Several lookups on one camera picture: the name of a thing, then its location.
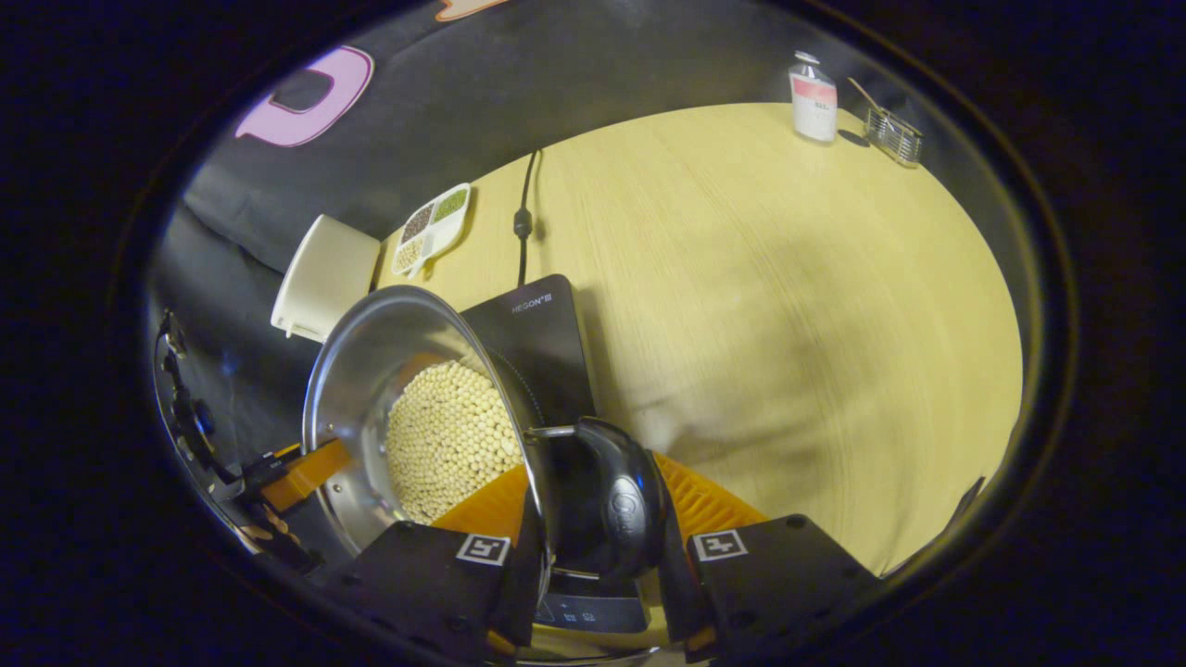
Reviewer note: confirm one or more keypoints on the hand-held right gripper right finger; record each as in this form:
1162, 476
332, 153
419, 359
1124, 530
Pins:
788, 579

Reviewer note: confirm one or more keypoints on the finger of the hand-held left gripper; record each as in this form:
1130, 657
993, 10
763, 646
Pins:
310, 468

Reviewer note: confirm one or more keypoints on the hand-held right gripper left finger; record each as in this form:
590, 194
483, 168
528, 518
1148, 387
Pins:
417, 579

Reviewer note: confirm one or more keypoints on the stainless steel pot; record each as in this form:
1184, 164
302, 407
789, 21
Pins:
371, 371

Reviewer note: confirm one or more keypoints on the pile of soybeans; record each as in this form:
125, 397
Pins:
449, 435

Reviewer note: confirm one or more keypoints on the black induction cooktop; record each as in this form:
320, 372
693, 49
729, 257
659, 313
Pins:
547, 343

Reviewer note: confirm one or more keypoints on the white plastic box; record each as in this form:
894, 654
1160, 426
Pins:
324, 278

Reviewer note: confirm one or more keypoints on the white divided grain tray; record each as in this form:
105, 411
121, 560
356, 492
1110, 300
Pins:
431, 227

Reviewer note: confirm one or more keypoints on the clear bottle with pink label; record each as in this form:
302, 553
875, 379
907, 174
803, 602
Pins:
813, 102

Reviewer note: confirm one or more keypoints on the wooden stick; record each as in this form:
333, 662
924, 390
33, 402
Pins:
866, 93

